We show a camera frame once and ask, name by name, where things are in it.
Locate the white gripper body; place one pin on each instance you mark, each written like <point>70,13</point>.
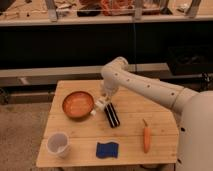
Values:
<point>107,91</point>

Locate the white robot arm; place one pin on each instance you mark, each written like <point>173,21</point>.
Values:
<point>195,145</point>

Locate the orange ceramic bowl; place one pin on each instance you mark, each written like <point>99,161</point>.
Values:
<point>78,104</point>

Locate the black rectangular block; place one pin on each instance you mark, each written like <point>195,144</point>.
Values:
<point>111,115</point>

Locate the wooden table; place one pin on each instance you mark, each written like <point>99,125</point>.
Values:
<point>131,109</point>

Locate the orange carrot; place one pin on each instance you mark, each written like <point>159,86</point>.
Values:
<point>146,137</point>

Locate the blue sponge cloth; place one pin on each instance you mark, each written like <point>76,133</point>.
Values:
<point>106,150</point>

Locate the white plastic cup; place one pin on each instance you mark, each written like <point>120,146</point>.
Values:
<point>58,144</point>

